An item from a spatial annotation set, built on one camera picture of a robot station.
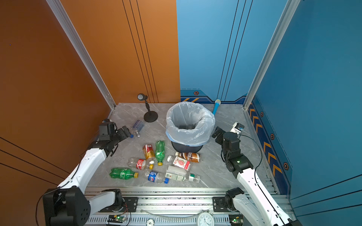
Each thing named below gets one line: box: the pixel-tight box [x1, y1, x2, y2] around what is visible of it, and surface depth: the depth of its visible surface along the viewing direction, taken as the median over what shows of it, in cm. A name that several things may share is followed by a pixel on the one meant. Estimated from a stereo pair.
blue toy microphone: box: [213, 98, 222, 116], surface depth 122 cm
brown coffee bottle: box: [174, 151, 201, 163], surface depth 88 cm
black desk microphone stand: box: [137, 93, 158, 123], surface depth 114 cm
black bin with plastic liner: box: [165, 101, 216, 154], surface depth 82 cm
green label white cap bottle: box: [164, 172, 187, 182], surface depth 79 cm
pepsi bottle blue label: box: [143, 170, 170, 185], surface depth 80 cm
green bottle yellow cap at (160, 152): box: [155, 140, 166, 167], surface depth 90 cm
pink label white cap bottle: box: [166, 155, 191, 171], surface depth 86 cm
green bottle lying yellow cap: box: [109, 167, 140, 180], surface depth 82 cm
